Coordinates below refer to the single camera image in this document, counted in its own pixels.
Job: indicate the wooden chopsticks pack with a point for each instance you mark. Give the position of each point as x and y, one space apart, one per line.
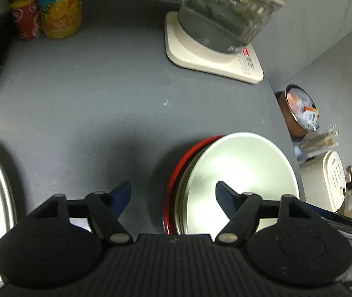
321 139

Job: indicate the pale blue cup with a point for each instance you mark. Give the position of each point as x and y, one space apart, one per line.
299 156

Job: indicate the orange white packet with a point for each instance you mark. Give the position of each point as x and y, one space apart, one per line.
310 113

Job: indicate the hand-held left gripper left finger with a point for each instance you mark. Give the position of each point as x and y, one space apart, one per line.
121 196

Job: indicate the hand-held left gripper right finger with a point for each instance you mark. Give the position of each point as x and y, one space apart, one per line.
227 196

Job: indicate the white rice cooker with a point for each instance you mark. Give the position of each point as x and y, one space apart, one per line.
321 179

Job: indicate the brown trash bin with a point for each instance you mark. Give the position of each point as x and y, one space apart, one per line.
290 120

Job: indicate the red snack can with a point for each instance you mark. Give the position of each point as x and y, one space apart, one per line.
24 21

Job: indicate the clear plastic bag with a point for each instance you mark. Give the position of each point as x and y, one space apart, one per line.
296 102

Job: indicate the red plate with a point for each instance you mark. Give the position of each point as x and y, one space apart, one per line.
167 213

